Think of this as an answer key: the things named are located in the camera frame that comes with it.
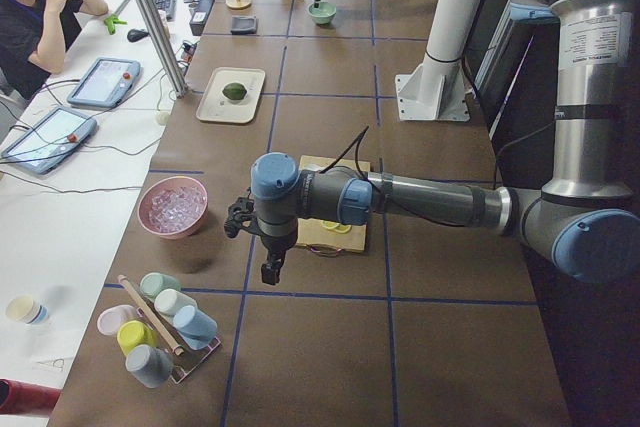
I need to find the green bowl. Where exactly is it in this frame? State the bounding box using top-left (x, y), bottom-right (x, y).
top-left (307, 1), bottom-right (337, 25)

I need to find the pink bowl with ice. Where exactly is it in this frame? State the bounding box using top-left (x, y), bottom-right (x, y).
top-left (137, 176), bottom-right (208, 240)

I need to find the bamboo cutting board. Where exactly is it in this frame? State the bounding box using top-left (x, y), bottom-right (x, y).
top-left (296, 155), bottom-right (370, 254)

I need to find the upper lemon slice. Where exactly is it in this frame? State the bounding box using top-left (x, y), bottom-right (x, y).
top-left (321, 220), bottom-right (339, 230)

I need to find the lemon slice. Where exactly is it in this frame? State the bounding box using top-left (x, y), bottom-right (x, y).
top-left (333, 223), bottom-right (352, 234)
top-left (321, 220), bottom-right (339, 230)

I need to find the lower lemon slice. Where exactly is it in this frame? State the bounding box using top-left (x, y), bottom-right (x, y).
top-left (333, 223), bottom-right (352, 234)

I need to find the grey folded cloth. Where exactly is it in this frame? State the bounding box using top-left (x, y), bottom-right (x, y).
top-left (230, 16), bottom-right (258, 35)

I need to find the blue cup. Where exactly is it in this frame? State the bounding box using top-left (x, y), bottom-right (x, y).
top-left (173, 305), bottom-right (218, 350)

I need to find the white cup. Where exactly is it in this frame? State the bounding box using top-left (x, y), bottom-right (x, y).
top-left (154, 288), bottom-right (197, 321)

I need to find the green cup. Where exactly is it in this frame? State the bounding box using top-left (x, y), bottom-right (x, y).
top-left (139, 272), bottom-right (182, 301)

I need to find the wooden rack rod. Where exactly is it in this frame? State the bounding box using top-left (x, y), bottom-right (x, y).
top-left (117, 275), bottom-right (186, 357)

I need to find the green avocado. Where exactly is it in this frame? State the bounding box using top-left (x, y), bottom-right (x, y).
top-left (222, 82), bottom-right (248, 101)

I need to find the grey cup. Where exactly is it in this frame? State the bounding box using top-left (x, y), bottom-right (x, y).
top-left (125, 344), bottom-right (173, 388)

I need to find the yellow cup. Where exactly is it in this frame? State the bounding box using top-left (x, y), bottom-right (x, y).
top-left (116, 320), bottom-right (157, 356)

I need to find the white rabbit tray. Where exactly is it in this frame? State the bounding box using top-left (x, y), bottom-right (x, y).
top-left (196, 67), bottom-right (266, 124)

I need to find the pink cup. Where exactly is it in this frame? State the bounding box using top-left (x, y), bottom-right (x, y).
top-left (96, 304), bottom-right (138, 337)

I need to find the black computer mouse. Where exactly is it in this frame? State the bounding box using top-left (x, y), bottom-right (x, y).
top-left (127, 29), bottom-right (149, 43)

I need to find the green clamp tool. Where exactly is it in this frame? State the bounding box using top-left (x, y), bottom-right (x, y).
top-left (103, 14), bottom-right (127, 35)

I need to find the upper teach pendant tablet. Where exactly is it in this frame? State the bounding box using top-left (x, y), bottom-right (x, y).
top-left (67, 57), bottom-right (141, 110)

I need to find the teach pendant tablet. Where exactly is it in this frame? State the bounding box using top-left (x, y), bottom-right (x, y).
top-left (67, 57), bottom-right (141, 110)
top-left (1, 106), bottom-right (98, 175)

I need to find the paper cup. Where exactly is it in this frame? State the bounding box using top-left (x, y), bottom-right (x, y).
top-left (5, 295), bottom-right (48, 325)

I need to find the lower teach pendant tablet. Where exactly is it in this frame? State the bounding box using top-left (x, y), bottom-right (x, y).
top-left (1, 106), bottom-right (98, 175)

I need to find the seated person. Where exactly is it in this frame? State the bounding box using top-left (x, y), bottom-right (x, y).
top-left (1, 0), bottom-right (109, 101)

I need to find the red object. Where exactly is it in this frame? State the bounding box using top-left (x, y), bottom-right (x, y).
top-left (1, 379), bottom-right (61, 417)

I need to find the white wire cup rack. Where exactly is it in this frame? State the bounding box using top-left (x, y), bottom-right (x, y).
top-left (137, 307), bottom-right (222, 384)

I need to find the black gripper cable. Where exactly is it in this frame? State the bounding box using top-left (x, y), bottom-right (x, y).
top-left (319, 125), bottom-right (370, 178)

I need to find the aluminium frame post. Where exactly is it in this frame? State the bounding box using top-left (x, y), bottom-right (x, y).
top-left (135, 0), bottom-right (188, 98)

